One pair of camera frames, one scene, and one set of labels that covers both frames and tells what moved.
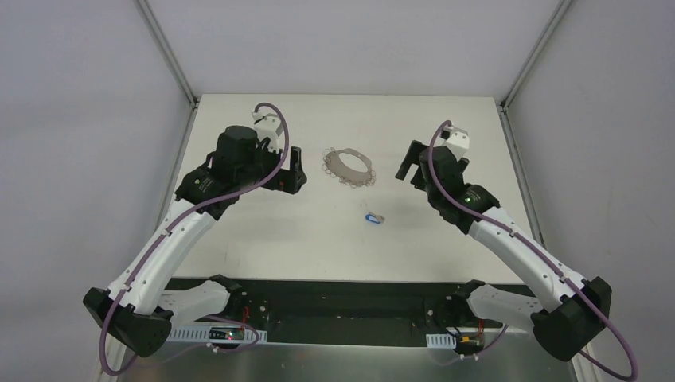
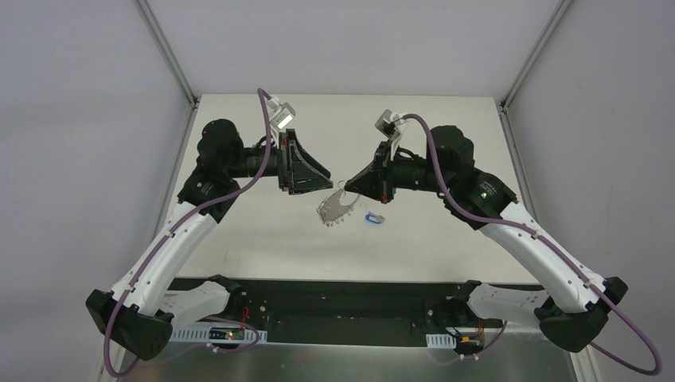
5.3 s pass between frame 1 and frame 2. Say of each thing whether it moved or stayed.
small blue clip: stayed
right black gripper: moved
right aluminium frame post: stayed
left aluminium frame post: stayed
